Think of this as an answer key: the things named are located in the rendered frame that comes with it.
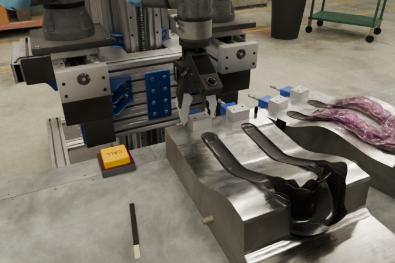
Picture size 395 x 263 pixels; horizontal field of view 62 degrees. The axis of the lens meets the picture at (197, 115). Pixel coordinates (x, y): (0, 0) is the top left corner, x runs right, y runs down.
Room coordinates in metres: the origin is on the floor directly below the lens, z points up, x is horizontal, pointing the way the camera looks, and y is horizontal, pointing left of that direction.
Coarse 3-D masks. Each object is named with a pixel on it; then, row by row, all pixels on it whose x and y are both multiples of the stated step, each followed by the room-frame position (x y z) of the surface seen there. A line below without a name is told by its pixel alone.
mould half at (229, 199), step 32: (224, 128) 0.69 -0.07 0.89; (192, 160) 0.57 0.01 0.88; (256, 160) 0.57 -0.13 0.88; (192, 192) 0.54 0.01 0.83; (224, 192) 0.42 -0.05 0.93; (256, 192) 0.41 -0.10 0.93; (352, 192) 0.44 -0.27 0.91; (224, 224) 0.41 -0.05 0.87; (256, 224) 0.36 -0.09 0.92; (288, 224) 0.38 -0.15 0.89; (352, 224) 0.41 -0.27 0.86; (256, 256) 0.35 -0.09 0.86; (288, 256) 0.35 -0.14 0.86; (320, 256) 0.35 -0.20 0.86; (352, 256) 0.35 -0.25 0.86; (384, 256) 0.35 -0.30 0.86
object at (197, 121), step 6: (192, 114) 0.71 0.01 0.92; (198, 114) 0.71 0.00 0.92; (204, 114) 0.72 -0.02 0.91; (192, 120) 0.68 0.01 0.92; (198, 120) 0.68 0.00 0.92; (204, 120) 0.69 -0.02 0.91; (210, 120) 0.70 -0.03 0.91; (192, 126) 0.68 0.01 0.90; (198, 126) 0.68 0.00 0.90; (204, 126) 0.69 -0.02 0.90; (210, 126) 0.70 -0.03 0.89
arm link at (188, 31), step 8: (184, 24) 0.70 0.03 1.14; (192, 24) 0.69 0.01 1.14; (200, 24) 0.69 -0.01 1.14; (208, 24) 0.70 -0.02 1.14; (184, 32) 0.70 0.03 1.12; (192, 32) 0.69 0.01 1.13; (200, 32) 0.69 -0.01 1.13; (208, 32) 0.70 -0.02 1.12; (184, 40) 0.71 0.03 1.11; (192, 40) 0.69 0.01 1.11; (200, 40) 0.70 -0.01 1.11
